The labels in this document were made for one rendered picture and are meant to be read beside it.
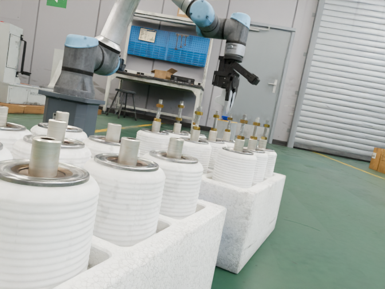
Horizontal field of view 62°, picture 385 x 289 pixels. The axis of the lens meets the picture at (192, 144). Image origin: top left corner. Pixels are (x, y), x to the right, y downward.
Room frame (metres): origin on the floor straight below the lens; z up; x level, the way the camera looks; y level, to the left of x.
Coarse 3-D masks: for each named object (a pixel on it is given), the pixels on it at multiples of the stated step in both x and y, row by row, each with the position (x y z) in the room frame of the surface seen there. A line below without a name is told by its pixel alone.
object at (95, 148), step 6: (90, 144) 0.48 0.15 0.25; (96, 144) 0.48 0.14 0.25; (102, 144) 0.48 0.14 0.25; (108, 144) 0.49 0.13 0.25; (90, 150) 0.48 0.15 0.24; (96, 150) 0.48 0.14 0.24; (102, 150) 0.48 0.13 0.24; (108, 150) 0.48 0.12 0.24; (114, 150) 0.48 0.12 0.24; (138, 156) 0.52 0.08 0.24
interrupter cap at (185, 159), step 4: (152, 152) 0.48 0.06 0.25; (156, 152) 0.48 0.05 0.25; (160, 152) 0.49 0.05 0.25; (164, 152) 0.50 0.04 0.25; (152, 156) 0.45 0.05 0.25; (156, 156) 0.45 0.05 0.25; (160, 156) 0.44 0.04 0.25; (164, 156) 0.48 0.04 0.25; (184, 156) 0.50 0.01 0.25; (188, 156) 0.50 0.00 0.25; (164, 160) 0.44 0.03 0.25; (168, 160) 0.44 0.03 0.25; (172, 160) 0.44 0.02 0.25; (176, 160) 0.44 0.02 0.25; (180, 160) 0.44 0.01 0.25; (184, 160) 0.46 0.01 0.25; (188, 160) 0.46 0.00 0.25; (192, 160) 0.47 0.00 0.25; (196, 160) 0.47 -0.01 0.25
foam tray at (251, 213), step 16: (208, 176) 0.75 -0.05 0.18; (272, 176) 0.99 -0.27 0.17; (208, 192) 0.69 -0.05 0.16; (224, 192) 0.68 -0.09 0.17; (240, 192) 0.66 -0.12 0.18; (256, 192) 0.67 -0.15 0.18; (272, 192) 0.84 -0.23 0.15; (240, 208) 0.66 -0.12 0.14; (256, 208) 0.69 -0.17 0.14; (272, 208) 0.89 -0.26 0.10; (224, 224) 0.67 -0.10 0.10; (240, 224) 0.66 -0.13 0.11; (256, 224) 0.73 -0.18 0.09; (272, 224) 0.94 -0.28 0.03; (224, 240) 0.67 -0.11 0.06; (240, 240) 0.65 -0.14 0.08; (256, 240) 0.77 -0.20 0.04; (224, 256) 0.67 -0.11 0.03; (240, 256) 0.65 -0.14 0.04
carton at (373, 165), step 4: (376, 148) 4.33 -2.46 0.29; (380, 148) 4.27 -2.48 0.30; (376, 152) 4.30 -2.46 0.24; (380, 152) 4.19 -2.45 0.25; (372, 156) 4.38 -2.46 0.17; (376, 156) 4.27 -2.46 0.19; (380, 156) 4.18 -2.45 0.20; (372, 160) 4.35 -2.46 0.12; (376, 160) 4.24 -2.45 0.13; (372, 164) 4.32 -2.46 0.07; (376, 164) 4.21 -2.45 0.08; (372, 168) 4.29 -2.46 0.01; (376, 168) 4.19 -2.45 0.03
